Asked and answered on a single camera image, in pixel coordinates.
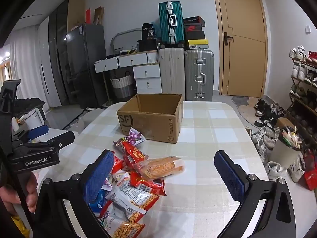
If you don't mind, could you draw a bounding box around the blue Oreo pack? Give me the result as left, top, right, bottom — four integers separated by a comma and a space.
89, 189, 109, 213

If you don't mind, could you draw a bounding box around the orange noodle snack bag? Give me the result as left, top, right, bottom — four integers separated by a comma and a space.
99, 211, 145, 238

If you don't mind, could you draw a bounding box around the white noodle snack bag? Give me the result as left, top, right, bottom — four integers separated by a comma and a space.
106, 172, 159, 223

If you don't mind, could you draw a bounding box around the bread roll snack pack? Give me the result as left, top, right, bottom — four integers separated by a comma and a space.
133, 156, 185, 180

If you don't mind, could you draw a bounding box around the red chip bag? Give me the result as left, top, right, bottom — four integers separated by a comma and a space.
122, 141, 148, 170

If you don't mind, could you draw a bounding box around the purple grape candy pack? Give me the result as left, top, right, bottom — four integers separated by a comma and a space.
113, 127, 146, 152

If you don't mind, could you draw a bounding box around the red chocolate bar pack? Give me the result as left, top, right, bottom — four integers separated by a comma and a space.
111, 156, 123, 174

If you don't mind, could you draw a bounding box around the person's left hand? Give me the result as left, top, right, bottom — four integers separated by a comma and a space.
0, 173, 39, 215

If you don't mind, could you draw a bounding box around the white kettle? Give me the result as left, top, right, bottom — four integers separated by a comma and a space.
18, 108, 45, 130

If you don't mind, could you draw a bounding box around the white trash bin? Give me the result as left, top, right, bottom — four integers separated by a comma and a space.
269, 126, 304, 169

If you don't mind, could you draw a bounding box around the shoe rack with shoes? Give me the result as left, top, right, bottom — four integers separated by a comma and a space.
287, 46, 316, 150

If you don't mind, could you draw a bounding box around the brown cardboard SF box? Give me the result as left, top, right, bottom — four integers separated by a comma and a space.
116, 93, 183, 144

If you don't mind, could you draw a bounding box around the woven laundry basket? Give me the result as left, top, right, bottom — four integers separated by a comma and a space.
111, 71, 134, 99

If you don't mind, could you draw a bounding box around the black refrigerator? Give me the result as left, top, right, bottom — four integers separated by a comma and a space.
66, 24, 107, 108

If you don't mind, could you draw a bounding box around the wooden door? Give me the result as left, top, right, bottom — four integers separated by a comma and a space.
215, 0, 268, 98

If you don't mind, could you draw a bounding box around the silver grey suitcase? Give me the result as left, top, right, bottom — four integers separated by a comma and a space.
185, 49, 214, 102

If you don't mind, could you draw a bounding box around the white drawer desk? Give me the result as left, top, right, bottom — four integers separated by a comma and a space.
94, 51, 162, 94

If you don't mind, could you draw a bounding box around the beige suitcase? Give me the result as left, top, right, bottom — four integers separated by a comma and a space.
158, 48, 185, 99

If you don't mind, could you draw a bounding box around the stack of shoe boxes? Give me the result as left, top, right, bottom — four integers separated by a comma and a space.
183, 16, 209, 49

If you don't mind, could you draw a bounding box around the teal suitcase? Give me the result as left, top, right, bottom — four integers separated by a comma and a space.
158, 1, 185, 48

